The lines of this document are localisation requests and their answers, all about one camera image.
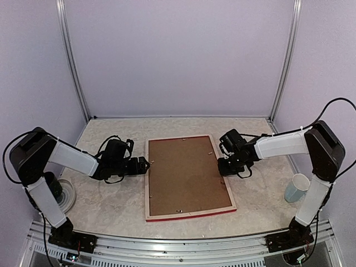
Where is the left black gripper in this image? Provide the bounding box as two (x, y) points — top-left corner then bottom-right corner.
(112, 156), (150, 176)

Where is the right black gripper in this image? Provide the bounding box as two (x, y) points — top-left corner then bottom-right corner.
(217, 152), (248, 176)

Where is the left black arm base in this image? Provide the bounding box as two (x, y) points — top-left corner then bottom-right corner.
(48, 219), (97, 254)

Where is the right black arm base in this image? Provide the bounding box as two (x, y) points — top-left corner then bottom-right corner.
(265, 217), (314, 253)

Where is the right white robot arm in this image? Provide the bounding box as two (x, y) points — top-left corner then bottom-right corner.
(217, 120), (346, 247)

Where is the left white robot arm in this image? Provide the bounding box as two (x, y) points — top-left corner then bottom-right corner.
(2, 127), (150, 248)

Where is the light blue paper cup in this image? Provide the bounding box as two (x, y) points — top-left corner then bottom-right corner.
(284, 174), (310, 203)

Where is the white plate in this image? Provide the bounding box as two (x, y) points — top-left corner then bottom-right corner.
(57, 179), (76, 214)

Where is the black cup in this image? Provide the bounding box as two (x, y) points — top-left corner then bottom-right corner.
(44, 171), (64, 203)

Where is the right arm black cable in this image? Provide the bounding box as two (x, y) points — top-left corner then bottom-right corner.
(241, 97), (356, 179)

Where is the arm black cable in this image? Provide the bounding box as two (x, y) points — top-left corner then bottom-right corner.
(2, 132), (34, 184)
(241, 97), (356, 179)

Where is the right aluminium corner post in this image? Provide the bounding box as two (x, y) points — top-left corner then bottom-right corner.
(269, 0), (302, 123)

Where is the aluminium corner post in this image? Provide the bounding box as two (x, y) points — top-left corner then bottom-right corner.
(56, 0), (91, 123)
(269, 0), (302, 123)

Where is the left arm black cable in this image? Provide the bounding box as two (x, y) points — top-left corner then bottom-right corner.
(2, 132), (34, 184)

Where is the aluminium front rail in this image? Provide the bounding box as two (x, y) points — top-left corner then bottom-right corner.
(21, 219), (342, 267)

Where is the left aluminium corner post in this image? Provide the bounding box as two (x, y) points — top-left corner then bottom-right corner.
(56, 0), (91, 123)

